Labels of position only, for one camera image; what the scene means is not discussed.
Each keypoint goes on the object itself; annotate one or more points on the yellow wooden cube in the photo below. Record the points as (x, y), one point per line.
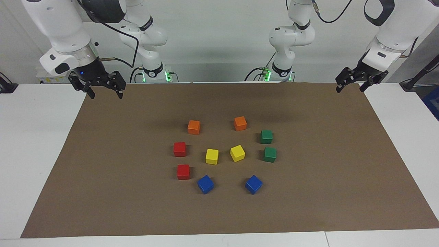
(237, 153)
(212, 156)

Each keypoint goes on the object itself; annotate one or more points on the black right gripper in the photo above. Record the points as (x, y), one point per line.
(94, 73)

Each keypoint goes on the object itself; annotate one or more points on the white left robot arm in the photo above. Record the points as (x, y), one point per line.
(291, 37)

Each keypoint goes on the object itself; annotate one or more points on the red wooden cube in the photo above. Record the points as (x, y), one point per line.
(179, 149)
(183, 171)

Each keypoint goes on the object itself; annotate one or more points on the orange wooden cube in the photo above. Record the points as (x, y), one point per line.
(193, 127)
(240, 123)

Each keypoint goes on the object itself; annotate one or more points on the blue crate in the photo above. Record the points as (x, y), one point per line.
(432, 103)

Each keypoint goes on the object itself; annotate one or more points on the blue wooden cube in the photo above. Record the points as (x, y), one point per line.
(205, 184)
(253, 184)

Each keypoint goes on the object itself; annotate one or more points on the green wooden cube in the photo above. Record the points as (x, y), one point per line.
(266, 136)
(270, 154)

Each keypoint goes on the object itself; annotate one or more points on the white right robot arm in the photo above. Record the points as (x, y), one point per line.
(61, 24)

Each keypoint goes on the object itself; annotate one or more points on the brown table mat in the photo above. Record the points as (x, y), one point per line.
(103, 171)

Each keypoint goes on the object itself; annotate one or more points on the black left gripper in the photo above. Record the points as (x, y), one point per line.
(368, 73)

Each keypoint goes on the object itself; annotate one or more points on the black stand with pole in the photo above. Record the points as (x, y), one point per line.
(411, 83)

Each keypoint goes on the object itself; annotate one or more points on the white power strip box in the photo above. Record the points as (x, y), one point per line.
(51, 79)

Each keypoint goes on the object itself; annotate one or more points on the black clamp mount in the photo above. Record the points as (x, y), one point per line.
(7, 87)

